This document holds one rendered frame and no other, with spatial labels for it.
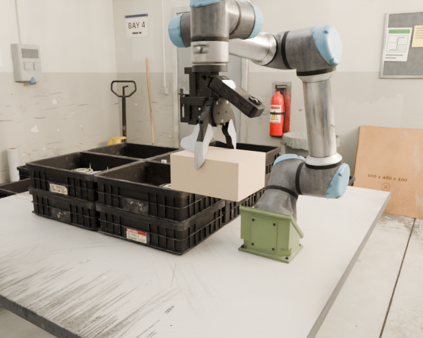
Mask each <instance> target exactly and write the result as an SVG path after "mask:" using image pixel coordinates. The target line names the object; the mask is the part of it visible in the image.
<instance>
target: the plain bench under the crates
mask: <svg viewBox="0 0 423 338"><path fill-rule="evenodd" d="M390 196H391V192H386V191H382V190H373V189H368V188H359V187H353V186H347V188H346V191H345V193H344V194H343V196H342V197H340V198H339V199H326V198H320V197H314V196H303V195H299V197H298V200H297V224H298V226H299V228H300V229H301V231H302V232H303V234H304V237H303V238H302V239H299V243H300V244H301V245H303V249H302V250H301V251H300V252H299V253H298V254H297V255H296V256H295V257H294V258H293V259H292V261H291V262H290V263H289V264H286V263H283V262H279V261H276V260H272V259H269V258H264V257H261V256H256V255H254V254H251V253H246V252H243V251H238V248H239V247H240V246H241V245H242V244H243V243H244V240H243V239H241V238H240V218H241V215H240V216H239V217H237V218H236V219H235V220H233V221H231V222H230V223H228V224H226V225H225V226H224V227H223V228H221V229H220V230H219V231H217V232H215V233H214V234H213V235H211V236H209V237H208V238H207V239H205V240H204V241H202V242H201V243H199V244H198V245H196V246H195V247H194V248H192V249H190V250H189V251H188V252H187V253H184V254H183V255H178V254H175V253H171V252H168V251H164V250H161V249H156V248H154V247H150V246H147V245H142V244H140V243H136V242H133V241H128V240H125V239H121V238H119V237H114V236H111V235H107V234H104V233H102V232H99V231H93V230H90V229H85V228H83V227H79V226H76V225H71V224H69V223H65V222H62V221H57V220H55V219H50V218H47V217H43V216H40V215H37V214H35V213H32V211H34V204H33V203H31V201H33V198H32V195H31V194H29V191H27V192H23V193H19V194H15V195H12V196H8V197H5V198H2V199H0V306H2V307H3V308H5V309H7V310H9V311H10V312H12V313H14V314H16V315H17V316H19V317H21V318H23V319H25V320H27V321H29V322H30V323H32V324H34V325H36V326H37V327H39V328H41V329H43V330H45V331H47V332H49V333H50V334H52V335H54V338H315V336H316V335H317V333H318V331H319V329H320V327H321V326H322V323H323V322H324V319H325V318H326V316H327V314H328V312H329V311H330V309H331V307H332V305H333V304H334V301H335V300H336V297H337V296H338V294H339V292H340V290H341V288H342V287H343V285H344V283H345V281H346V279H347V278H348V275H349V274H350V272H351V270H352V268H353V266H354V265H355V263H356V261H357V259H358V258H359V256H360V254H361V252H362V250H363V248H364V246H365V244H366V243H367V241H368V239H369V237H370V235H371V234H372V232H373V230H374V228H375V226H376V224H377V222H378V220H379V219H380V217H381V215H382V213H383V212H384V210H385V208H386V206H387V204H388V202H389V200H390Z"/></svg>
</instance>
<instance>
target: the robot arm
mask: <svg viewBox="0 0 423 338"><path fill-rule="evenodd" d="M189 6H190V12H189V13H182V14H180V15H177V16H174V17H173V18H172V19H171V20H170V22H169V26H168V31H169V32H168V33H169V38H170V40H171V42H172V43H173V44H174V45H175V46H176V47H178V48H188V47H191V62H192V63H193V64H194V65H193V66H192V67H184V74H189V95H185V96H184V97H180V120H181V122H182V123H188V125H196V126H195V128H194V130H193V133H192V134H191V135H189V136H187V137H184V138H183V139H182V140H181V147H182V148H184V149H186V150H188V151H190V152H192V153H194V154H195V156H194V164H195V170H199V169H200V167H201V166H202V165H203V164H204V162H205V156H206V154H207V151H208V145H209V142H210V141H211V139H212V138H214V139H216V140H218V141H220V142H224V143H225V144H227V145H228V149H236V120H235V115H234V112H233V110H232V107H231V104H233V105H234V106H235V107H236V108H238V109H239V110H240V111H241V112H242V113H243V114H245V115H246V116H247V117H249V118H254V117H260V116H261V114H262V112H263V111H264V109H265V105H263V104H262V103H261V102H260V101H259V100H258V99H257V98H255V97H253V96H252V95H250V94H249V93H247V92H246V91H245V90H244V89H242V88H241V87H240V86H238V85H237V84H236V83H235V82H233V81H232V80H230V79H229V78H228V77H227V76H222V75H219V72H227V71H228V65H226V64H227V63H228V61H229V55H233V56H237V57H241V58H246V59H249V60H251V61H252V62H253V63H254V64H257V65H260V66H265V67H269V68H274V69H279V70H295V69H296V75H297V77H298V78H299V79H300V80H301V81H302V85H303V99H304V107H305V120H306V128H307V136H308V150H309V155H308V156H307V158H306V159H305V158H304V157H302V156H297V155H295V154H284V155H281V156H279V157H278V158H277V159H276V160H275V162H274V164H273V166H272V168H271V173H270V176H269V179H268V182H267V185H266V188H265V191H264V194H263V195H262V197H261V198H260V199H259V200H258V201H257V203H256V204H255V206H254V208H256V209H262V210H266V211H272V212H276V213H283V214H286V215H292V216H293V218H294V219H295V221H296V222H297V200H298V197H299V195H303V196H314V197H320V198H326V199H339V198H340V197H342V196H343V194H344V193H345V191H346V188H347V186H348V181H349V176H350V169H349V166H348V164H345V163H342V156H341V155H340V154H338V153H337V152H336V136H335V125H334V106H333V96H332V75H333V74H334V73H335V72H336V66H338V65H339V64H340V63H341V61H342V42H341V39H340V36H339V33H338V32H337V30H336V28H335V27H333V26H332V25H315V26H312V27H305V28H301V29H296V30H288V31H284V32H277V33H271V34H270V33H267V32H260V31H261V30H262V27H263V20H264V19H263V14H262V12H261V10H260V9H259V8H258V7H257V6H256V5H253V4H251V3H250V2H247V1H239V0H190V4H189ZM182 104H184V117H183V110H182ZM212 127H216V130H214V131H213V129H212Z"/></svg>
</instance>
